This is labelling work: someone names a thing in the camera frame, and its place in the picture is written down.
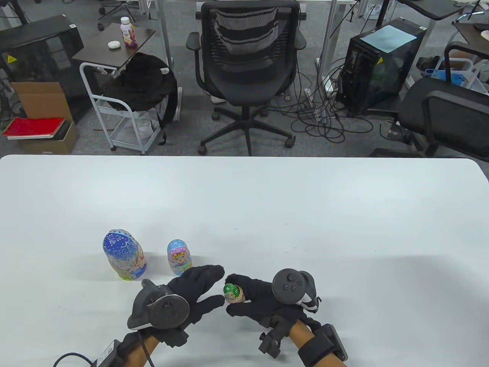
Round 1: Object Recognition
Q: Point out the person's right hand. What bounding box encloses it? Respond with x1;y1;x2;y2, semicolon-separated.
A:
225;273;321;358

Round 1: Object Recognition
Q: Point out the person's left hand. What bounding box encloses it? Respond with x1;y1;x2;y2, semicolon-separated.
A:
145;265;226;348

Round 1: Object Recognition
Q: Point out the small green Russian doll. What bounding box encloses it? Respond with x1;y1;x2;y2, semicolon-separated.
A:
223;283;244;304

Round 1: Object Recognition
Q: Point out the medium pink Russian doll head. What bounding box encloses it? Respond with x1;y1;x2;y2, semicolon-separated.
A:
167;239;191;264

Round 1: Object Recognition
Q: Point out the large floral Russian doll base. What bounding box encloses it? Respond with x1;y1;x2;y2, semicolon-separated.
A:
111;252;148;281

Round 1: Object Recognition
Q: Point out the large blue Russian doll head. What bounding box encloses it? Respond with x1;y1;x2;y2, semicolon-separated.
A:
102;229;140;268

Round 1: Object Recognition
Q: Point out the person's right forearm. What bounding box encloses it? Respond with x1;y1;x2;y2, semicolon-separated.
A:
288;320;346;367

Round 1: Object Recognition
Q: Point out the person's left forearm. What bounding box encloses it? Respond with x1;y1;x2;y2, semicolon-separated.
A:
124;336;159;367

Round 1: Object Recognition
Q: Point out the black round tracking controller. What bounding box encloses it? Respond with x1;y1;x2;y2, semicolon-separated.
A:
127;279;190;330
272;269;318;309

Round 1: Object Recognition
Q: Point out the white metal cart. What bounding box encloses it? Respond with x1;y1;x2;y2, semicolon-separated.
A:
79;62;184;155

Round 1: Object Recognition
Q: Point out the black book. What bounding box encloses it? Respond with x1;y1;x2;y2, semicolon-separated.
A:
53;120;72;139

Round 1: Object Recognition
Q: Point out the black backpack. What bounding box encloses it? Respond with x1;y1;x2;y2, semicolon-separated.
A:
102;52;178;146

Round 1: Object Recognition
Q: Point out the black mesh office chair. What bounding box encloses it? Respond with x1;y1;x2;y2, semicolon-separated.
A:
186;0;307;156

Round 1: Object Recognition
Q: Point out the white power strip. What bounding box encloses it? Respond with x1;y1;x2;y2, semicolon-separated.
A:
304;88;329;123

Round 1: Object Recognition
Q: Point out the red notebook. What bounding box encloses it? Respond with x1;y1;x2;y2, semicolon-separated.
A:
2;117;65;140

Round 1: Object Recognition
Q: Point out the cardboard box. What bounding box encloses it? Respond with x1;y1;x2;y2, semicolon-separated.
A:
11;82;80;155

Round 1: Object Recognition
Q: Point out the dark side table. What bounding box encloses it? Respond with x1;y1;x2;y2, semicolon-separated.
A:
72;23;156;71
452;19;489;50

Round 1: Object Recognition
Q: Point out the black computer tower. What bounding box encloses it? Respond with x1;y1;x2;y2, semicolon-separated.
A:
335;17;426;115

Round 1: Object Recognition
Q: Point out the purple label drink bottle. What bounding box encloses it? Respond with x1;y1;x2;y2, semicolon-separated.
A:
120;16;138;48

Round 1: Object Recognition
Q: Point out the black padded office chair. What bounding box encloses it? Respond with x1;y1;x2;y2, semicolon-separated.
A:
369;42;489;163

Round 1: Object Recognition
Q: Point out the grey desk leg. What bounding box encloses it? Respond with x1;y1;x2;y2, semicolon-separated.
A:
317;0;338;94

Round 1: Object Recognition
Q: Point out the black cabinet with yellow sticker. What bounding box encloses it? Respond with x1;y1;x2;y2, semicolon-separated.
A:
0;15;84;123

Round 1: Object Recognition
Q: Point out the teal paper sheet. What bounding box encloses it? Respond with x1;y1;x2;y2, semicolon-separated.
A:
360;25;417;54

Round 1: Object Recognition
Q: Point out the blue bag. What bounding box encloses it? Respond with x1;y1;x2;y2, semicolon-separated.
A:
425;68;470;85

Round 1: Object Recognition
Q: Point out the black desk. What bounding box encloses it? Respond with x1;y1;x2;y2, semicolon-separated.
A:
397;0;478;21

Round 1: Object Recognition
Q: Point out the tangle of black cables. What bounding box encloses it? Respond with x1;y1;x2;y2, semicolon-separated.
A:
267;57;382;144

